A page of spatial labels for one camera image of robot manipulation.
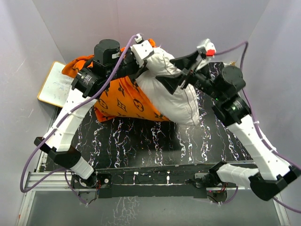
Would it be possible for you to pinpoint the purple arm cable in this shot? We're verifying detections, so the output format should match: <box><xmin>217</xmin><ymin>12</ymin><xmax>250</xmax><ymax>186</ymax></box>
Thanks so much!
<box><xmin>214</xmin><ymin>41</ymin><xmax>301</xmax><ymax>214</ymax></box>
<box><xmin>20</xmin><ymin>34</ymin><xmax>139</xmax><ymax>205</ymax></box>

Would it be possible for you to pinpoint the white board with wooden frame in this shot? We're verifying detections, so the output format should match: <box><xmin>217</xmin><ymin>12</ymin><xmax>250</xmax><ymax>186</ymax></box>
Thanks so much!
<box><xmin>37</xmin><ymin>61</ymin><xmax>73</xmax><ymax>107</ymax></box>

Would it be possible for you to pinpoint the white pillow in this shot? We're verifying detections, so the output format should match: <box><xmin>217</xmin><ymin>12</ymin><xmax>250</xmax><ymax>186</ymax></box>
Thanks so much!
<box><xmin>136</xmin><ymin>47</ymin><xmax>200</xmax><ymax>126</ymax></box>

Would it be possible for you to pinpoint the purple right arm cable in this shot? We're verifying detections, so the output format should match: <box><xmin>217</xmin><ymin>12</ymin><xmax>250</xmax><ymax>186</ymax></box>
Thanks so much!
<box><xmin>214</xmin><ymin>41</ymin><xmax>301</xmax><ymax>214</ymax></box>

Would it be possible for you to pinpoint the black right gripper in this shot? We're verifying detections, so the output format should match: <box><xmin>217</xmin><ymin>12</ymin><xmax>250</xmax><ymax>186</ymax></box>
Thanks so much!
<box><xmin>156</xmin><ymin>51</ymin><xmax>224</xmax><ymax>103</ymax></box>

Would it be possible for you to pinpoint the aluminium frame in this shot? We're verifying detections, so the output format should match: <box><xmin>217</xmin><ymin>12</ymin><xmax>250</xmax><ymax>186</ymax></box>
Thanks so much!
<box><xmin>16</xmin><ymin>63</ymin><xmax>291</xmax><ymax>226</ymax></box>

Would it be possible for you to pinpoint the orange patterned plush pillowcase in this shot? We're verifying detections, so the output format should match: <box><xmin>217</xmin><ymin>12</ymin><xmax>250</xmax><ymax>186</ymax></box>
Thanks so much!
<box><xmin>62</xmin><ymin>39</ymin><xmax>168</xmax><ymax>122</ymax></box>

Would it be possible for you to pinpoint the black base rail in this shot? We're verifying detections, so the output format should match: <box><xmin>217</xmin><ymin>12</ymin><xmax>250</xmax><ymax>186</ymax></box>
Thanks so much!
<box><xmin>71</xmin><ymin>164</ymin><xmax>235</xmax><ymax>202</ymax></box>

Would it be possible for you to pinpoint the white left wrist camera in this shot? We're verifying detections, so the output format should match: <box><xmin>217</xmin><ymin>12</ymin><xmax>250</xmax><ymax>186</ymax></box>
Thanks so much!
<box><xmin>131</xmin><ymin>33</ymin><xmax>154</xmax><ymax>68</ymax></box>

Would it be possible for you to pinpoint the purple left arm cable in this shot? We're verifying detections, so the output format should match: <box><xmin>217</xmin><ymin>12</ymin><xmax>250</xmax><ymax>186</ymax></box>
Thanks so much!
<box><xmin>20</xmin><ymin>34</ymin><xmax>139</xmax><ymax>205</ymax></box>

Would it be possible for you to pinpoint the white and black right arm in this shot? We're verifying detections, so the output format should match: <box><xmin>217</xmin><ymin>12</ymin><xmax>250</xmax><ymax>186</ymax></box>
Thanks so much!
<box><xmin>156</xmin><ymin>49</ymin><xmax>301</xmax><ymax>201</ymax></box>

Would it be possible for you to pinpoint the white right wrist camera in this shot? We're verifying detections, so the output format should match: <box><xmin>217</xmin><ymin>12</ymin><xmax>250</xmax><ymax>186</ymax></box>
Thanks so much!
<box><xmin>197</xmin><ymin>39</ymin><xmax>216</xmax><ymax>59</ymax></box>

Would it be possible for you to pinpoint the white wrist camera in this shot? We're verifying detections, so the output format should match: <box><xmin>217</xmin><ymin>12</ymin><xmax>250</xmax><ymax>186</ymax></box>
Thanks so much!
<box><xmin>197</xmin><ymin>39</ymin><xmax>216</xmax><ymax>59</ymax></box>
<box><xmin>131</xmin><ymin>33</ymin><xmax>154</xmax><ymax>68</ymax></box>

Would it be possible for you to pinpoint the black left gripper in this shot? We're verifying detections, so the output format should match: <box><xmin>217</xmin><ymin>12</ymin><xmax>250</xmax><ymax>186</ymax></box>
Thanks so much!
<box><xmin>106</xmin><ymin>46</ymin><xmax>148</xmax><ymax>82</ymax></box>

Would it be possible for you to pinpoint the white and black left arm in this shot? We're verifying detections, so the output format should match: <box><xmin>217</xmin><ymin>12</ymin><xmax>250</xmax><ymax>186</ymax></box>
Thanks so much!
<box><xmin>34</xmin><ymin>35</ymin><xmax>153</xmax><ymax>188</ymax></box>

